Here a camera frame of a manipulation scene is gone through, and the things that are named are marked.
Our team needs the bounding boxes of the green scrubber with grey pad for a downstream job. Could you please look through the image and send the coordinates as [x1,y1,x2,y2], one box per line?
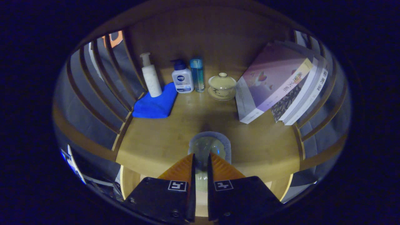
[187,131,232,193]

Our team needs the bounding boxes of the white pump bottle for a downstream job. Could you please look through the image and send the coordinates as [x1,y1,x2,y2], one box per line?
[140,52,163,98]

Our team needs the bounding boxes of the blue cloth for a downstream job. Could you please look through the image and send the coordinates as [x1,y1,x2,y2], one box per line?
[132,82,178,119]

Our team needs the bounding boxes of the teal bottle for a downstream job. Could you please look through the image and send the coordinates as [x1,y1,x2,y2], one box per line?
[190,57,205,93]

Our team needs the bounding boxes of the dark patterned book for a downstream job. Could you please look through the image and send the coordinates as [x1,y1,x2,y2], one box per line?
[270,84,302,123]

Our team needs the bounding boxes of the plain white book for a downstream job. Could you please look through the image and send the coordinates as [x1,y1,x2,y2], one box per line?
[278,56,319,123]

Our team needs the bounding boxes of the white bottle with blue cap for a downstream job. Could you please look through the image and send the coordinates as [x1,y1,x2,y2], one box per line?
[170,59,194,94]

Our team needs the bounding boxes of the beige lidded tea bowl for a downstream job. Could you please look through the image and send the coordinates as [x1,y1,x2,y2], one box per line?
[208,72,237,101]

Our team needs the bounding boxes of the purple book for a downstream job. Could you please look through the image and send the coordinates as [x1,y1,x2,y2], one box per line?
[235,42,313,124]

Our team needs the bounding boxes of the wooden countertop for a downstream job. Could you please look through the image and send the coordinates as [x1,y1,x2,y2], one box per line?
[116,64,302,183]

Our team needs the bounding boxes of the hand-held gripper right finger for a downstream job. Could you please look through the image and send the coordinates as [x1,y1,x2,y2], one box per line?
[207,152,284,225]

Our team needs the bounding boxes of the white book with black lettering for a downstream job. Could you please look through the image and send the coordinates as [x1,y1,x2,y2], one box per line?
[284,59,328,126]

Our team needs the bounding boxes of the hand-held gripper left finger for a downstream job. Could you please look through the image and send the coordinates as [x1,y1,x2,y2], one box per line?
[124,152,197,225]

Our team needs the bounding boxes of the wooden cabinet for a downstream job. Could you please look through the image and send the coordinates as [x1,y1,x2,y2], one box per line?
[53,0,350,203]

